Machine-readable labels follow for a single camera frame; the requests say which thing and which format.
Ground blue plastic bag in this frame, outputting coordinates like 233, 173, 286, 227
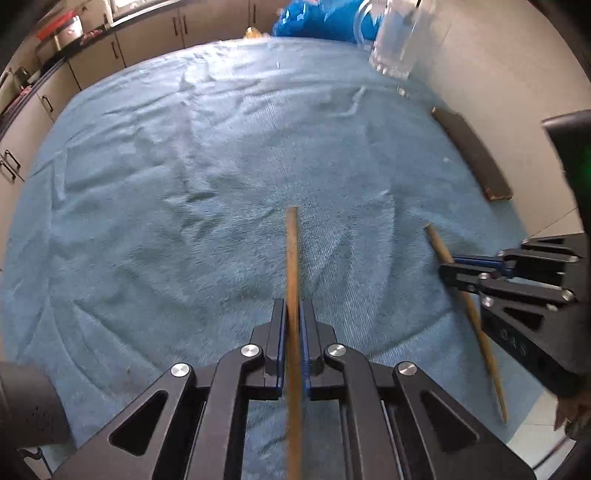
272, 0, 385, 45

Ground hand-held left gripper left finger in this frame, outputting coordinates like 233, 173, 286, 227
55, 298, 287, 480

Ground slender wooden chopstick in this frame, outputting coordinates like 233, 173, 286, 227
424, 223, 509, 424
285, 206, 306, 480

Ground dark grey round appliance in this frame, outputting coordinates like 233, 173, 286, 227
0, 360, 71, 448

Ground red and white container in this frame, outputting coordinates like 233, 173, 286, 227
37, 14, 82, 49

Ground beige kitchen cabinets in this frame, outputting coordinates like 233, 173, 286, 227
0, 0, 287, 185

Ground clear glass mug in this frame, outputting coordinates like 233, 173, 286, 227
353, 0, 437, 79

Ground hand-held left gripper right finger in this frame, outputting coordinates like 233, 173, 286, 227
299, 300, 536, 480

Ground blue towel table cover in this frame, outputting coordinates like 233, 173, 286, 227
0, 37, 546, 480

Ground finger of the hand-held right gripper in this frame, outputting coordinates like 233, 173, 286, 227
454, 234, 579, 278
438, 262, 577, 306

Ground person's right hand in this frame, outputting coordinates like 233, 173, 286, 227
555, 396, 584, 433

